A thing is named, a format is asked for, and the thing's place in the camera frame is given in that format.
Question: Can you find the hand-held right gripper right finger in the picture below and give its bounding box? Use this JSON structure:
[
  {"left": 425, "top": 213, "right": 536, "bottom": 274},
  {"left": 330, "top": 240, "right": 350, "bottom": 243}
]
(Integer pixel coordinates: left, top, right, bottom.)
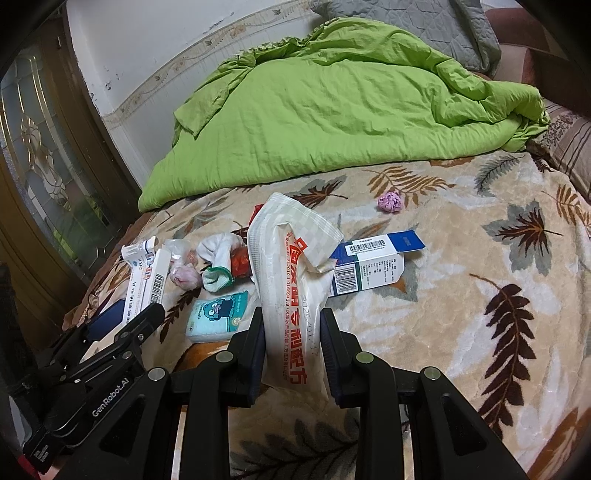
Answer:
[{"left": 320, "top": 307, "right": 532, "bottom": 480}]

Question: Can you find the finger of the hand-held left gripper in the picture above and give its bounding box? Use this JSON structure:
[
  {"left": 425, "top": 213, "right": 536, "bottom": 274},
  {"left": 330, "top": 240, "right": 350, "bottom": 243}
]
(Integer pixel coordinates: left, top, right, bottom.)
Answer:
[
  {"left": 55, "top": 302, "right": 166, "bottom": 365},
  {"left": 41, "top": 338, "right": 145, "bottom": 403}
]

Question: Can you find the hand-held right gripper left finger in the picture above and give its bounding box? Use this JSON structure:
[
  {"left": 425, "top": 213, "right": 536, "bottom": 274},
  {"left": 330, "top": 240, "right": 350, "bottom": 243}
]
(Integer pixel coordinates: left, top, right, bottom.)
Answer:
[{"left": 65, "top": 305, "right": 267, "bottom": 480}]

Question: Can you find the white plastic package orange print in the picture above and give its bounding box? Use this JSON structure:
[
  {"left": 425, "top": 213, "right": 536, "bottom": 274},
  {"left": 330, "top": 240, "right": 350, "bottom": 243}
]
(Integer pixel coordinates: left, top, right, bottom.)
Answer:
[{"left": 246, "top": 192, "right": 345, "bottom": 398}]

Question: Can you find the white sock green cuff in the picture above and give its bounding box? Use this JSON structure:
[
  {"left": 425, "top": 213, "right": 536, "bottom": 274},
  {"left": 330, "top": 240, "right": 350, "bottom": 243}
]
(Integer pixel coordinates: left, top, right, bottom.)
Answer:
[{"left": 196, "top": 232, "right": 250, "bottom": 294}]

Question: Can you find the dark blue box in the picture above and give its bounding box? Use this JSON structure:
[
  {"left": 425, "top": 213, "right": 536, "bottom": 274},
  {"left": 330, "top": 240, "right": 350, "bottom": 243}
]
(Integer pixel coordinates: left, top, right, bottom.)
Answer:
[{"left": 85, "top": 299, "right": 127, "bottom": 342}]

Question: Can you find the white toothpaste box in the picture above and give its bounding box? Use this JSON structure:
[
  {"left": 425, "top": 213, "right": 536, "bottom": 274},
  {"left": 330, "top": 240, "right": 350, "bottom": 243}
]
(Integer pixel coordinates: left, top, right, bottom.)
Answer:
[{"left": 121, "top": 235, "right": 171, "bottom": 324}]

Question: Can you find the teal cartoon tissue pack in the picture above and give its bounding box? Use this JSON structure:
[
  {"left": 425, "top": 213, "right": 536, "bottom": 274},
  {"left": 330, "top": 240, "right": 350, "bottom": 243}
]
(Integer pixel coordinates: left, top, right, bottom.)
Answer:
[{"left": 185, "top": 291, "right": 249, "bottom": 344}]

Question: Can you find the pink crumpled tissue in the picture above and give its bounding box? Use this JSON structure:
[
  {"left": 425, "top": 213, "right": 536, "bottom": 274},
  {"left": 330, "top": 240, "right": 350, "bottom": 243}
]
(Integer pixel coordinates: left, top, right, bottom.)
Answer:
[{"left": 170, "top": 263, "right": 200, "bottom": 291}]

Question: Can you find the red patterned packet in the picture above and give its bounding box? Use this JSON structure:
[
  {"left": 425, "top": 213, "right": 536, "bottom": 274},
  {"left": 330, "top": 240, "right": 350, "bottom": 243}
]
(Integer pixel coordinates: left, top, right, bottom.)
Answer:
[{"left": 229, "top": 244, "right": 252, "bottom": 279}]

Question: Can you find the clear plastic wrap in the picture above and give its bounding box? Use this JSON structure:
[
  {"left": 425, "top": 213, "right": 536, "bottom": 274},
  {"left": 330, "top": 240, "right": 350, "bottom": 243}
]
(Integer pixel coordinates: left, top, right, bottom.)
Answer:
[{"left": 163, "top": 237, "right": 199, "bottom": 268}]

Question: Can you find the blue white medicine carton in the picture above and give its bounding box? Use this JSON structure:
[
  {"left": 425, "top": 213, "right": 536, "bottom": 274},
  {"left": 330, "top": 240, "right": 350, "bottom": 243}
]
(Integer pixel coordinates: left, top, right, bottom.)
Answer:
[{"left": 329, "top": 254, "right": 406, "bottom": 297}]

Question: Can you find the slim blue white carton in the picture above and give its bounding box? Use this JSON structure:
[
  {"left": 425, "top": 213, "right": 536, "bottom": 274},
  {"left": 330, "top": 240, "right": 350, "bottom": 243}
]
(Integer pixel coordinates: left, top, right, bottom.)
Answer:
[{"left": 332, "top": 232, "right": 426, "bottom": 259}]

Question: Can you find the beige leaf print blanket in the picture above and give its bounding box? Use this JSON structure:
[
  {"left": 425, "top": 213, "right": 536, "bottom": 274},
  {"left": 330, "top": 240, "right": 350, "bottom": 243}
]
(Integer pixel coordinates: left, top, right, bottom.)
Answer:
[{"left": 62, "top": 150, "right": 591, "bottom": 480}]

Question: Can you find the purple crumpled paper ball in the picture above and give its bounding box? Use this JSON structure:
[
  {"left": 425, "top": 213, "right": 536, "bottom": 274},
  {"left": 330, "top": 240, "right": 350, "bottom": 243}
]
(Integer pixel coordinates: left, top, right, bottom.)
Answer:
[{"left": 378, "top": 191, "right": 404, "bottom": 214}]

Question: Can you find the wooden door with glass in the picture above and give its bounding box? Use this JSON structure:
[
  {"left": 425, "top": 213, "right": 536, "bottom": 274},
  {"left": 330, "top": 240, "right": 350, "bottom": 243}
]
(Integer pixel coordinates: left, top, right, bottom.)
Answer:
[{"left": 0, "top": 18, "right": 144, "bottom": 324}]

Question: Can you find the green quilt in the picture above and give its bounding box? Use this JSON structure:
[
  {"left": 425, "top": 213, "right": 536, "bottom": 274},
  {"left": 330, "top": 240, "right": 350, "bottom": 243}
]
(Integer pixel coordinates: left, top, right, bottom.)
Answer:
[{"left": 137, "top": 17, "right": 552, "bottom": 214}]

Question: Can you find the striped brown pillow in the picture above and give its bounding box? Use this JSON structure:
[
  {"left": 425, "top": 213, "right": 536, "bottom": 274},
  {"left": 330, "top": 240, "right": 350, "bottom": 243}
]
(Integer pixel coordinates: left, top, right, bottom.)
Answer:
[{"left": 526, "top": 99, "right": 591, "bottom": 204}]

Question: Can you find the grey quilted pillow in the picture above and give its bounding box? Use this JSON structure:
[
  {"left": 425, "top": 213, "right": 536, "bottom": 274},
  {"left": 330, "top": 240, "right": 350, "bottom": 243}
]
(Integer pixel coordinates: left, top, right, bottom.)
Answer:
[{"left": 310, "top": 0, "right": 503, "bottom": 77}]

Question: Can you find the brown padded headboard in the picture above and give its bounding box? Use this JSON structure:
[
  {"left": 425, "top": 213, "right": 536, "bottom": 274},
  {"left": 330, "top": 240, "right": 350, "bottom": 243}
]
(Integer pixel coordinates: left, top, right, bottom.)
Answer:
[{"left": 482, "top": 0, "right": 591, "bottom": 125}]

